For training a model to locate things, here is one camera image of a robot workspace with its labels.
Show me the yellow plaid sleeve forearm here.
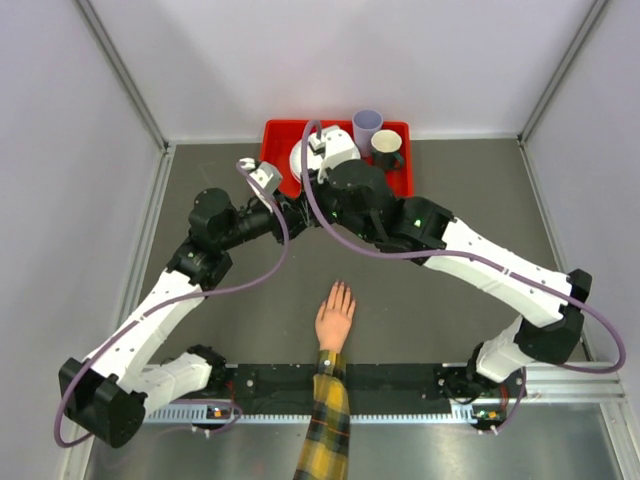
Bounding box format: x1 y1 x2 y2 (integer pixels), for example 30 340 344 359
293 351 351 479

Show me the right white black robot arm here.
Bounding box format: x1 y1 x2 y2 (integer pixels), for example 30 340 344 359
301 160 592 396

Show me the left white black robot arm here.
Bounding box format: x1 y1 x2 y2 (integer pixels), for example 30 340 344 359
54 188 310 448

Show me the mannequin hand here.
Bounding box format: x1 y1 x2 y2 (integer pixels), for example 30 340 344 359
315 281 356 353

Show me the upper white plate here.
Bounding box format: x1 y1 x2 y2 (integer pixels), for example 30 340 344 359
289 136 361 183

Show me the dark green mug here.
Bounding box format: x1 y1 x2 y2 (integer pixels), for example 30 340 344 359
371 129 405 172

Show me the lavender plastic cup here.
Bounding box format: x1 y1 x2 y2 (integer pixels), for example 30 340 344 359
351 109 384 158

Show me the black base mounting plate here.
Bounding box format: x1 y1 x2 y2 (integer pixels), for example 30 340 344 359
169 362 527 414

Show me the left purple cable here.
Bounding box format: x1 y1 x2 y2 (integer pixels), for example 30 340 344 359
53 162 291 448

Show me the purple cable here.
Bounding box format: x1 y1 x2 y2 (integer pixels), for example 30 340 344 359
299 119 627 435
53 162 291 448

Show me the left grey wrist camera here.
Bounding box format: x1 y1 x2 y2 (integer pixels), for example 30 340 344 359
238 157 283 195

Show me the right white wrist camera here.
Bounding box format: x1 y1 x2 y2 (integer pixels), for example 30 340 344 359
307 125 361 183

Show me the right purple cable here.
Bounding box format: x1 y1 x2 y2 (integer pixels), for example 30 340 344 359
299 119 627 435

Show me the grey slotted cable duct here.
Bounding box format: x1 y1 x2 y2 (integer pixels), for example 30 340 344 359
99 402 506 425

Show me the aluminium frame rail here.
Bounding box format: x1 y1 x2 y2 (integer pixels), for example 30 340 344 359
139 362 626 401

